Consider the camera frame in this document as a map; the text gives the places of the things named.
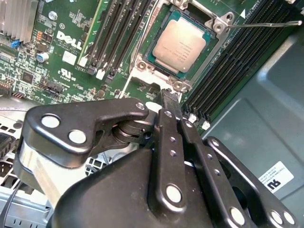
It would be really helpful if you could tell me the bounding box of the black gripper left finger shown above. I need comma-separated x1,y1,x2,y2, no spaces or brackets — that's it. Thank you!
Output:
13,88,190,216

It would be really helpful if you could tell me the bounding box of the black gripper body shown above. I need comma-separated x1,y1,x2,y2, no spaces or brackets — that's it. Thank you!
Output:
51,148,226,228

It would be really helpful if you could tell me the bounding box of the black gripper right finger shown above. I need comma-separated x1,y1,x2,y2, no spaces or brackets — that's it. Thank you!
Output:
172,92,301,228

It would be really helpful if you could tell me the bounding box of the CPU with silver top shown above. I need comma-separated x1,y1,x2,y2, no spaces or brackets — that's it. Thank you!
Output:
146,10,220,80

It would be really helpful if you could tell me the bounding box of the thin metal locking lever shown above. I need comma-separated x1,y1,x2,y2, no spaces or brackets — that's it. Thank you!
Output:
227,20,304,29

